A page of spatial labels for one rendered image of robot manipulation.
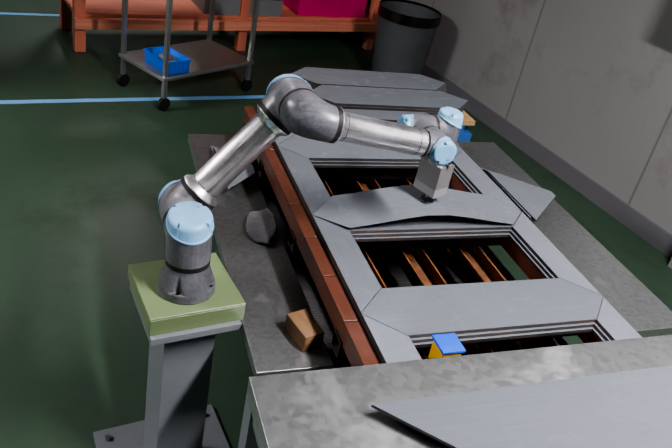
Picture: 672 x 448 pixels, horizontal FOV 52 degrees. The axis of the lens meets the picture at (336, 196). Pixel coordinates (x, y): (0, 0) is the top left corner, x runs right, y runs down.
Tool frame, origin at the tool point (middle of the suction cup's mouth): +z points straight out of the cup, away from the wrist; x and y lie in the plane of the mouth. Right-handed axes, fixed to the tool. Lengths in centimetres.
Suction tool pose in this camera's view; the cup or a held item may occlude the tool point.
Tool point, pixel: (425, 203)
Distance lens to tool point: 217.1
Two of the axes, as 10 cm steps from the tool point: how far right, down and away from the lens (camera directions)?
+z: -1.8, 8.5, 4.9
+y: -6.4, -4.8, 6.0
